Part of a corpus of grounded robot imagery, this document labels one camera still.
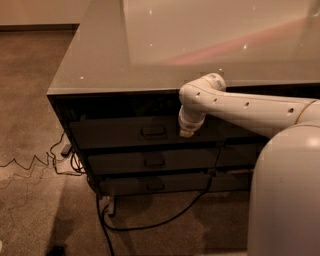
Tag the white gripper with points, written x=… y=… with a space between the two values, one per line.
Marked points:
x=189 y=127

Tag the grey drawer cabinet counter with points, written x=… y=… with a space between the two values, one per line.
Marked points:
x=130 y=58

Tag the dark drawer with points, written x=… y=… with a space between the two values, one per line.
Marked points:
x=138 y=131
x=231 y=180
x=239 y=155
x=155 y=184
x=169 y=160

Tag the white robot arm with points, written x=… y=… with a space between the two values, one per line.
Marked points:
x=261 y=114

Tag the black power adapter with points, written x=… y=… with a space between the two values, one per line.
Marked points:
x=66 y=150

